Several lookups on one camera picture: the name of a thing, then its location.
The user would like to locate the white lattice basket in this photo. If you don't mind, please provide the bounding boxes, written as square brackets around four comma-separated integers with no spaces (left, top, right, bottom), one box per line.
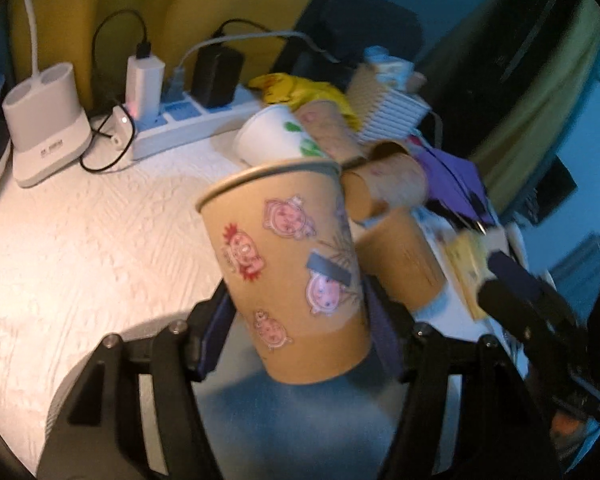
[346,64,430,145]

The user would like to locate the brown paper cup lying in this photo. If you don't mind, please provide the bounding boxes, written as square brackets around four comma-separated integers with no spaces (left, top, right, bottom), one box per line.
[341,141,428,222]
[294,100,365,167]
[355,208,446,313]

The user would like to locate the white power strip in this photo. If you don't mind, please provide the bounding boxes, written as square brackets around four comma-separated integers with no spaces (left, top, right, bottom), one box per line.
[131,86,262,160]

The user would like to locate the brown paper cup lying rear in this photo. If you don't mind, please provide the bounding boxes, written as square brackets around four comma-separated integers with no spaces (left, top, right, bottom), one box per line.
[294,100,365,167]

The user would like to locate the grey round mat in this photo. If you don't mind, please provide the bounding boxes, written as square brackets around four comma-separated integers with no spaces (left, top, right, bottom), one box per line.
[44,309,462,480]

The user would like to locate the yellow plastic bag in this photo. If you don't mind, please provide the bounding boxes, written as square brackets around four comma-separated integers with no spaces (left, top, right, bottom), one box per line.
[247,73,362,131]

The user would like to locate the brown paper cup with stickers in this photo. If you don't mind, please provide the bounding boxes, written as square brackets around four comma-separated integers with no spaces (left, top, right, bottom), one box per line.
[196,157,372,385]

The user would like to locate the white small dock charger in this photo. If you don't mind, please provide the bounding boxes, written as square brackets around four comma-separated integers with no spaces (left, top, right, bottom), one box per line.
[90,104,137,172]

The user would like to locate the black charger cable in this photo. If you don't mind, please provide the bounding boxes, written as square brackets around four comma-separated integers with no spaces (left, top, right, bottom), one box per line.
[78,8,154,175]

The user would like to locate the white usb charger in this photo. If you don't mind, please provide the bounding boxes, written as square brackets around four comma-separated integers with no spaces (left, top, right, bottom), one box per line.
[125,54,166,125]

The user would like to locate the white desk lamp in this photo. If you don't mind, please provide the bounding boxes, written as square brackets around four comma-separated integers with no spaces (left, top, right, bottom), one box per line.
[2,0,92,188]

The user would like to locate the white paper cup green print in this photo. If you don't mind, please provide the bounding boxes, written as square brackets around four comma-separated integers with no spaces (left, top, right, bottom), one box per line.
[233,104,326,166]

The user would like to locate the brown paper cup lying front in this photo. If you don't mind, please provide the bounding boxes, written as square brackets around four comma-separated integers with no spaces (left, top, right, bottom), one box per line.
[355,208,446,313]

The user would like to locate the black power adapter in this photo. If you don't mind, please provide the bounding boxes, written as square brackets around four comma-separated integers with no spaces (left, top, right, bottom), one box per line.
[190,44,245,108]

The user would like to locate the brown paper cup lying middle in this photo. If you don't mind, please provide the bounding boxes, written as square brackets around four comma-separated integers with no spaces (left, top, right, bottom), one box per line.
[341,141,428,222]

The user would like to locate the purple cloth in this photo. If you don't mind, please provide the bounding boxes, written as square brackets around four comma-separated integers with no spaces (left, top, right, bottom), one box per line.
[415,146,498,231]

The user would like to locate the yellow curtain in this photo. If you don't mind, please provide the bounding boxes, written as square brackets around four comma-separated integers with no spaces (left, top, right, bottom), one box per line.
[33,0,311,110]

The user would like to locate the yellow tissue pack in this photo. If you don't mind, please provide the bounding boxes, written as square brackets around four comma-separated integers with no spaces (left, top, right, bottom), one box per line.
[441,226,509,321]

